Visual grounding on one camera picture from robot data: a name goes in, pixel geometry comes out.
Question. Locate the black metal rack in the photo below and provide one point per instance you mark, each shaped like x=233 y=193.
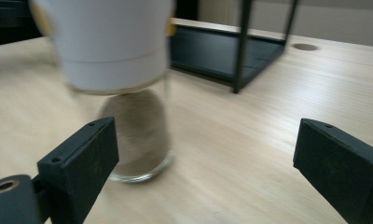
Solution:
x=206 y=46

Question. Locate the beige counter partition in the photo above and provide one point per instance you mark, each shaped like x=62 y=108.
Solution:
x=330 y=21

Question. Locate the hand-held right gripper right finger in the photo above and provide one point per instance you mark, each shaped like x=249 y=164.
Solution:
x=346 y=165

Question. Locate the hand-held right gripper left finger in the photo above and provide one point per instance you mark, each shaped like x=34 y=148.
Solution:
x=82 y=161

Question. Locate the black curtain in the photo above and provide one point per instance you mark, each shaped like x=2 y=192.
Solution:
x=7 y=21

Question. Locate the glass bottle with white label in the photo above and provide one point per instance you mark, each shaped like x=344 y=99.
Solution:
x=113 y=46

